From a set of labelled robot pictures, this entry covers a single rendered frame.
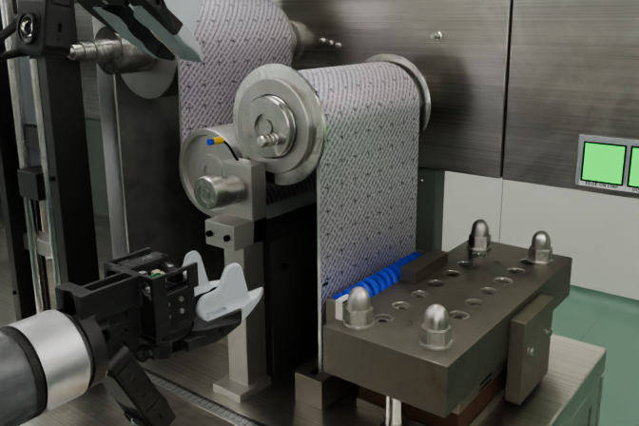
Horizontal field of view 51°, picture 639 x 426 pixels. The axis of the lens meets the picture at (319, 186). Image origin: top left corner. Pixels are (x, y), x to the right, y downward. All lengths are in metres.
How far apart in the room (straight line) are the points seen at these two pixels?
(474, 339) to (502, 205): 2.89
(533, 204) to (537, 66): 2.62
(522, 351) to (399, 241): 0.24
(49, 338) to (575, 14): 0.75
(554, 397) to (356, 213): 0.35
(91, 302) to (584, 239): 3.12
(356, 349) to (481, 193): 2.94
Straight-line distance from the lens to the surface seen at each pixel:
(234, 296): 0.68
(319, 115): 0.78
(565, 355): 1.07
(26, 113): 1.07
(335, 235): 0.85
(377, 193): 0.91
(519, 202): 3.61
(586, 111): 0.98
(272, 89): 0.81
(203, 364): 1.00
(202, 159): 0.92
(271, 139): 0.78
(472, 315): 0.84
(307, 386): 0.89
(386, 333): 0.79
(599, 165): 0.98
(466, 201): 3.73
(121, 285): 0.60
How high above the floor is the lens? 1.38
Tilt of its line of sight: 14 degrees down
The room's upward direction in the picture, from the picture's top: straight up
